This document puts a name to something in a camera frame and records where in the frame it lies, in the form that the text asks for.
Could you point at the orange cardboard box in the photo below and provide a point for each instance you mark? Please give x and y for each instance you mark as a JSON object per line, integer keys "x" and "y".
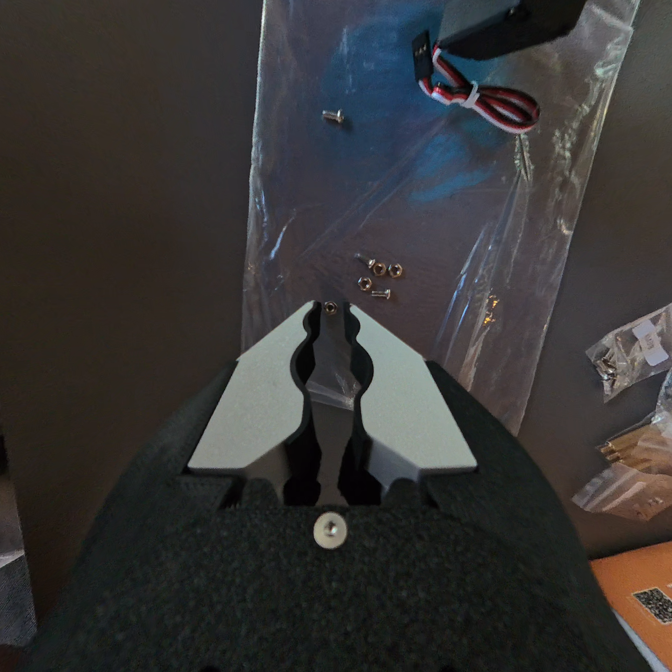
{"x": 635, "y": 588}

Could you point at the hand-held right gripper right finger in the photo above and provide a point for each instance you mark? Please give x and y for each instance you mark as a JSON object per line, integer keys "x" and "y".
{"x": 420, "y": 414}

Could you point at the dark grey desk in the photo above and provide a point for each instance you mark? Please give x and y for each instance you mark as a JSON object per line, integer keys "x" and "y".
{"x": 131, "y": 210}

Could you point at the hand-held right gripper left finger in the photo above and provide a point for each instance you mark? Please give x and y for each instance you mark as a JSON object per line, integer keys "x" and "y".
{"x": 252, "y": 414}

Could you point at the pile of clear hardware bags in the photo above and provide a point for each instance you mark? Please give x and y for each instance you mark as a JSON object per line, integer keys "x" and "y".
{"x": 635, "y": 357}

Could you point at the clear plastic bag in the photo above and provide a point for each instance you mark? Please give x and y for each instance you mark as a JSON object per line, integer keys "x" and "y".
{"x": 420, "y": 210}

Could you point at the small silver screw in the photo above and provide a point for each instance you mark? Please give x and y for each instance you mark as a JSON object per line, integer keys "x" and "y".
{"x": 381, "y": 294}
{"x": 332, "y": 115}
{"x": 364, "y": 260}
{"x": 378, "y": 268}

